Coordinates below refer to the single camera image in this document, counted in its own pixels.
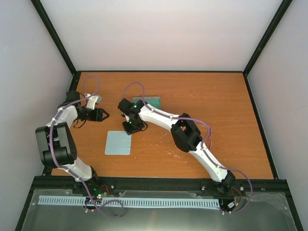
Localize grey felt glasses case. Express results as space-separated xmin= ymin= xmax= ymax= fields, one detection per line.
xmin=132 ymin=96 xmax=161 ymax=109

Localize pink transparent sunglasses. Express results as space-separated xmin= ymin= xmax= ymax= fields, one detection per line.
xmin=208 ymin=128 xmax=212 ymax=150

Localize light blue slotted cable duct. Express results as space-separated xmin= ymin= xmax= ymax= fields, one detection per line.
xmin=38 ymin=195 xmax=220 ymax=210

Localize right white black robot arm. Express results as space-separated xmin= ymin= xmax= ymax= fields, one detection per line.
xmin=118 ymin=98 xmax=235 ymax=195

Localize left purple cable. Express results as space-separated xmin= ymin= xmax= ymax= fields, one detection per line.
xmin=49 ymin=74 xmax=124 ymax=218

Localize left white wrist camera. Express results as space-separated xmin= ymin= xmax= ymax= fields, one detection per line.
xmin=86 ymin=94 xmax=102 ymax=110

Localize purple cable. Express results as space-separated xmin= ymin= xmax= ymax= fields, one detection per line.
xmin=49 ymin=74 xmax=124 ymax=218
xmin=123 ymin=82 xmax=253 ymax=215

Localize metal base plate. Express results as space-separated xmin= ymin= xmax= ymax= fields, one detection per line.
xmin=22 ymin=190 xmax=296 ymax=231

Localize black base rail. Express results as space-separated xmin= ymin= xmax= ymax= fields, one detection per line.
xmin=31 ymin=176 xmax=288 ymax=195

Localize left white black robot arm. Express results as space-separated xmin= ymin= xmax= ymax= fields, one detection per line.
xmin=35 ymin=90 xmax=109 ymax=194

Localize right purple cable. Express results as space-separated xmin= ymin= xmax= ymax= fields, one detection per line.
xmin=123 ymin=82 xmax=253 ymax=215

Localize light blue cleaning cloth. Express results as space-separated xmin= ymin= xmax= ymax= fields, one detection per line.
xmin=104 ymin=131 xmax=132 ymax=155

